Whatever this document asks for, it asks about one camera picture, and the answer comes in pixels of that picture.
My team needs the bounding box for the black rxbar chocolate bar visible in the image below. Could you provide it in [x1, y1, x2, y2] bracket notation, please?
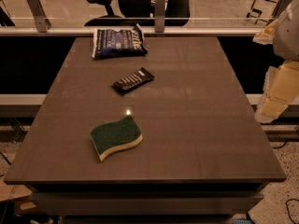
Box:
[112, 67, 155, 94]

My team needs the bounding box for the left metal rail bracket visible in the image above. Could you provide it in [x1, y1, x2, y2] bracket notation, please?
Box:
[26, 0, 51, 33]

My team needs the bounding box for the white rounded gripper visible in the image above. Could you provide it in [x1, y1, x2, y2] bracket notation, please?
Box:
[253, 0, 299, 123]

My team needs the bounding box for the black floor cable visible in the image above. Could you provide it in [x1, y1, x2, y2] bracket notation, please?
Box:
[271, 138, 299, 224]

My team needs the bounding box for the blue chip bag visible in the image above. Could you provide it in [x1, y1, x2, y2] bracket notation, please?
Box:
[92, 24, 148, 59]

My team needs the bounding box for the metal rail bracket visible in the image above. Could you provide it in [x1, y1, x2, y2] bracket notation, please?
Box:
[155, 0, 165, 33]
[272, 0, 292, 19]
[26, 0, 51, 33]

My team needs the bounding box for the black office chair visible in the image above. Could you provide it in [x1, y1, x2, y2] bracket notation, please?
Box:
[85, 0, 190, 27]

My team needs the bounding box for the middle metal rail bracket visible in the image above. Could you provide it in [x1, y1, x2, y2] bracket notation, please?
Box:
[155, 0, 165, 33]

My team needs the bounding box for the green and yellow sponge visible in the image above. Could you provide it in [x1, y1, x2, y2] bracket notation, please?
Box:
[90, 115, 143, 161]

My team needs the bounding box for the black wheeled cart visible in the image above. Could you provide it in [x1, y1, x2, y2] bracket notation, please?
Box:
[246, 0, 282, 25]

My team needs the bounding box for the cardboard box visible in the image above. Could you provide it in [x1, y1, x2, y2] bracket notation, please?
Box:
[0, 178, 39, 215]

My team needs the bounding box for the right metal rail bracket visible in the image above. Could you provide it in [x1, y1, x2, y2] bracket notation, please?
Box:
[272, 0, 292, 19]

